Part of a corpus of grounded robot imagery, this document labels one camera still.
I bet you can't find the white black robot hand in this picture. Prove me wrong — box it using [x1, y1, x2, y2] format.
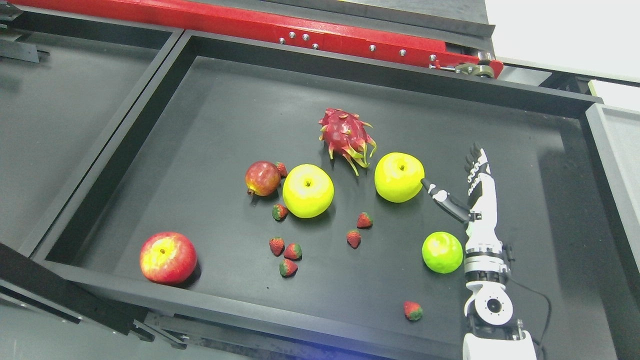
[420, 143, 503, 255]

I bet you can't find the green apple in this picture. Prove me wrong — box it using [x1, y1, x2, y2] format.
[422, 231, 464, 274]

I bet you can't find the yellow apple right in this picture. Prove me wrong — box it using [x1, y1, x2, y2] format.
[374, 152, 425, 203]

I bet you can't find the yellow apple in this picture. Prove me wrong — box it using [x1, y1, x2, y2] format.
[282, 164, 335, 219]
[374, 152, 425, 203]

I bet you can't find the yellow apple left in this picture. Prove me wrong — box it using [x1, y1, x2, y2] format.
[282, 164, 335, 219]

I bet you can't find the black shelf tray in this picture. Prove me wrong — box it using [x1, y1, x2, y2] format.
[32, 30, 639, 360]

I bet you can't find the red shelf beam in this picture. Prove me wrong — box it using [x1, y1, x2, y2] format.
[14, 0, 505, 78]

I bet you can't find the red apple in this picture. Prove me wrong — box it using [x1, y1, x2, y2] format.
[139, 231, 198, 286]

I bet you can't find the strawberry centre upper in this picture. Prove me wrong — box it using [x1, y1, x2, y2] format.
[356, 212, 373, 229]

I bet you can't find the strawberry front right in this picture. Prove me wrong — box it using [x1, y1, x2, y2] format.
[403, 300, 424, 322]

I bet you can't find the strawberry centre lower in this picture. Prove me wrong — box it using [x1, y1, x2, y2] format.
[345, 228, 362, 249]

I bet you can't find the pink dragon fruit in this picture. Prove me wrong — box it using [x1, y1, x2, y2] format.
[318, 108, 378, 177]

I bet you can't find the strawberry cluster right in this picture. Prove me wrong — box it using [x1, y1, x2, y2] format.
[283, 243, 303, 261]

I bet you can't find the strawberry cluster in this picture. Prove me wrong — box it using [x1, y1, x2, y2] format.
[269, 237, 286, 256]
[283, 243, 303, 261]
[279, 259, 298, 278]

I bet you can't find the strawberry cluster bottom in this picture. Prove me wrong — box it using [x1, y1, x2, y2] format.
[279, 259, 298, 278]

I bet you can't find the strawberry below pomegranate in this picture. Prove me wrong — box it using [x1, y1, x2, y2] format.
[271, 203, 290, 222]

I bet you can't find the strawberry near pomegranate top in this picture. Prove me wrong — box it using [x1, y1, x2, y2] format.
[274, 161, 288, 178]

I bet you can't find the strawberry cluster left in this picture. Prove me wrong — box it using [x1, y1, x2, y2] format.
[269, 237, 286, 256]

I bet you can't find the dark red pomegranate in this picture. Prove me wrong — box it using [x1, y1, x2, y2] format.
[244, 161, 281, 197]

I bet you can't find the black shelf frame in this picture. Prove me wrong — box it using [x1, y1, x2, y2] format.
[0, 0, 640, 360]

